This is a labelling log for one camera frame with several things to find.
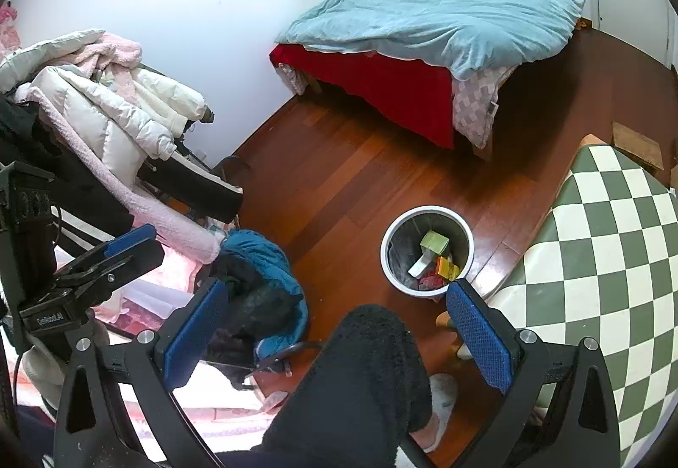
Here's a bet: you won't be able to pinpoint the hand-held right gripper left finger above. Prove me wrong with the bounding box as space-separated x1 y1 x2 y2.
53 277 230 468

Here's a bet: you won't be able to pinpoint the white puffer jacket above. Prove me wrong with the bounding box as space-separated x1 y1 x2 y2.
0 28 207 172

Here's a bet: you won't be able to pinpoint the green white checkered tablecloth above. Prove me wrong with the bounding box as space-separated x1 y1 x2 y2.
479 142 678 453

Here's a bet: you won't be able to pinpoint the white trash bin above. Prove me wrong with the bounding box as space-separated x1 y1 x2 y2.
380 206 474 298

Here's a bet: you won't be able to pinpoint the pink white cloth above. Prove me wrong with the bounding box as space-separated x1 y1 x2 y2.
11 251 289 448

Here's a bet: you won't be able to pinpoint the white slipper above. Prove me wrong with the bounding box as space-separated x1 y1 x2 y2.
408 373 459 453

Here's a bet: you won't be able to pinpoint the black garment white stripes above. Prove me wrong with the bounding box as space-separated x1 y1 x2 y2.
0 94 245 262

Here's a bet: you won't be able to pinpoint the black fuzzy garment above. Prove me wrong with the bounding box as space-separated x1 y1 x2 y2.
206 256 303 384

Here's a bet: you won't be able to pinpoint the red bed sheet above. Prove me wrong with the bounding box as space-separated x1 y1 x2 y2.
269 43 456 150

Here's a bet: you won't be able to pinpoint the pile of jackets and clothes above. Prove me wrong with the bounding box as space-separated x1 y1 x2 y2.
16 34 223 265

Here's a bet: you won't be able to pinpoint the pale patterned bed sheet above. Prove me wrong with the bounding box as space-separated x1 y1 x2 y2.
278 60 517 150

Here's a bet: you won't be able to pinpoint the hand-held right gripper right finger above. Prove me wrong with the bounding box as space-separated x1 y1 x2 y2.
446 279 622 468

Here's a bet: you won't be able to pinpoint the black cable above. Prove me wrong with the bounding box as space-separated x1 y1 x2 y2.
49 206 65 262

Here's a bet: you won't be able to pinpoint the person's leg dark fleece pants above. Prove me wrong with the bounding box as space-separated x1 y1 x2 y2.
212 304 461 468

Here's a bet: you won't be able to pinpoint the pink plush item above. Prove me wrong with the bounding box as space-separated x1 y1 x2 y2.
0 5 19 56

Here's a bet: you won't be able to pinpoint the bed with blue duvet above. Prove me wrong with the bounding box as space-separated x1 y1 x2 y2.
274 0 588 81

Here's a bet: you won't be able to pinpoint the green white carton box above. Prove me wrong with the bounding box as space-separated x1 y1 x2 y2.
408 230 452 278

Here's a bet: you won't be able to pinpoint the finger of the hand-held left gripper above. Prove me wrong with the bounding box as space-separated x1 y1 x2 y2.
56 238 166 307
53 224 157 283

